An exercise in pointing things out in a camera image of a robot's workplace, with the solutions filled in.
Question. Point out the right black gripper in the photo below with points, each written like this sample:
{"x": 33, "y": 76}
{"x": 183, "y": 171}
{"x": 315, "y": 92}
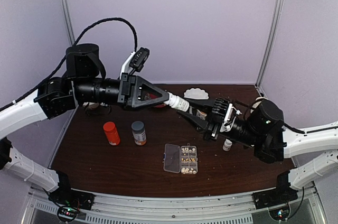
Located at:
{"x": 212, "y": 128}

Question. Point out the yellow pills in organizer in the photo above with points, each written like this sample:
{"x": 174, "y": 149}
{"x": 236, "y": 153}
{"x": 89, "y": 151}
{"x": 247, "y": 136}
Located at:
{"x": 188, "y": 159}

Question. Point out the orange pill bottle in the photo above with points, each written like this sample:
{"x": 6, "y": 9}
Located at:
{"x": 111, "y": 133}

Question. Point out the cream pills in organizer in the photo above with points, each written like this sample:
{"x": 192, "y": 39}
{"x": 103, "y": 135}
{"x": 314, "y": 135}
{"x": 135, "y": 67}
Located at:
{"x": 189, "y": 170}

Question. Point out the clear plastic pill organizer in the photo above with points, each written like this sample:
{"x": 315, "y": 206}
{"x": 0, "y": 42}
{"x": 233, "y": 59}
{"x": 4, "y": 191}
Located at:
{"x": 172, "y": 158}

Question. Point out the small white bottle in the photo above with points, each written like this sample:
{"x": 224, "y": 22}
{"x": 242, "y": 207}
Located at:
{"x": 177, "y": 102}
{"x": 227, "y": 145}

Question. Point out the front aluminium rail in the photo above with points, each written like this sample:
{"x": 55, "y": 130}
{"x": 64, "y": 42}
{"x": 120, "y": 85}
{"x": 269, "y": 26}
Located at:
{"x": 232, "y": 208}

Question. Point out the patterned mug yellow inside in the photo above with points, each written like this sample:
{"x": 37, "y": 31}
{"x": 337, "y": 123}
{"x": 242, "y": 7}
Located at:
{"x": 201, "y": 114}

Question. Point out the right aluminium frame post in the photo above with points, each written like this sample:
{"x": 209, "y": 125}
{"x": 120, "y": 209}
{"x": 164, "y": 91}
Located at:
{"x": 270, "y": 41}

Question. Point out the grey lid pill bottle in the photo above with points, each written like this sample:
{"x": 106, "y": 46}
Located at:
{"x": 139, "y": 134}

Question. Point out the white scalloped bowl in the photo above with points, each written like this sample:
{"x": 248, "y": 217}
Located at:
{"x": 196, "y": 93}

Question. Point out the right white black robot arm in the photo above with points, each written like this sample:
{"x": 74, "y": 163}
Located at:
{"x": 262, "y": 127}

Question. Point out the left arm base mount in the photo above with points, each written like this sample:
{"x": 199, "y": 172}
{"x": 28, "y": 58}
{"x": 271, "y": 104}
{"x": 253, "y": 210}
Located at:
{"x": 73, "y": 198}

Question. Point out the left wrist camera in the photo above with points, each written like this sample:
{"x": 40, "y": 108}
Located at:
{"x": 135, "y": 62}

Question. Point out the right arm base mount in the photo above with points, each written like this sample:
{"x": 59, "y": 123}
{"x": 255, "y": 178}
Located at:
{"x": 273, "y": 197}

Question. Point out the left aluminium frame post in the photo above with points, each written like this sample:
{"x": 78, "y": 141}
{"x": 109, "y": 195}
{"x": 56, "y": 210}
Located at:
{"x": 68, "y": 21}

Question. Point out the small white bowl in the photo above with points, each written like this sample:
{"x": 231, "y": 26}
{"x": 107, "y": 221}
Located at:
{"x": 91, "y": 105}

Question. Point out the white pills in organizer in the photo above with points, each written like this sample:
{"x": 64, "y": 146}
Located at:
{"x": 188, "y": 150}

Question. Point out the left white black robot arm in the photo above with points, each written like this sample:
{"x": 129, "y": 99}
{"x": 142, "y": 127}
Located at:
{"x": 84, "y": 81}

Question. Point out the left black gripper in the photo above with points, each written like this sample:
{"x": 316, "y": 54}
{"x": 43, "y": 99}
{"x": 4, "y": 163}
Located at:
{"x": 130, "y": 91}

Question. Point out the aluminium frame post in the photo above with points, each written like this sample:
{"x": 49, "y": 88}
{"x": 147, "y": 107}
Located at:
{"x": 270, "y": 41}
{"x": 68, "y": 21}

